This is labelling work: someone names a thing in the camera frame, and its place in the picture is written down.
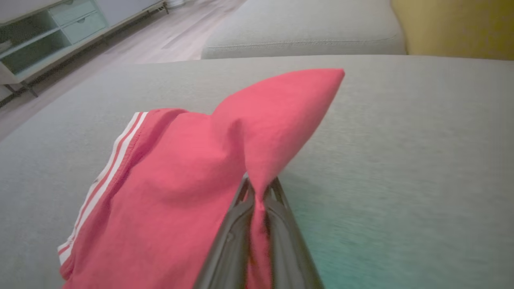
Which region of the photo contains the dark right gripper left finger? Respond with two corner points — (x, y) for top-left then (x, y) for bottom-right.
(193, 173), (256, 289)

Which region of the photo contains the pale green cabinet drawer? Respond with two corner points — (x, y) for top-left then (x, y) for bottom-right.
(60, 11), (108, 45)
(48, 0), (98, 26)

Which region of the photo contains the yellow cushion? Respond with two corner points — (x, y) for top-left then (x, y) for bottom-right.
(391, 0), (514, 61)

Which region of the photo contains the pale green tv cabinet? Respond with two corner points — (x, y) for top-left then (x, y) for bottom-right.
(0, 0), (170, 99)

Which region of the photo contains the grey sofa cushion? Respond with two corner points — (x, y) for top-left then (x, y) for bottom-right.
(200, 0), (407, 60)

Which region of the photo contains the red basketball jersey white trim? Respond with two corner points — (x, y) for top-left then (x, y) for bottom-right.
(58, 68), (346, 289)

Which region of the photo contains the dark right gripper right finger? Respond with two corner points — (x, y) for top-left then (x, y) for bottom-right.
(263, 177), (326, 289)

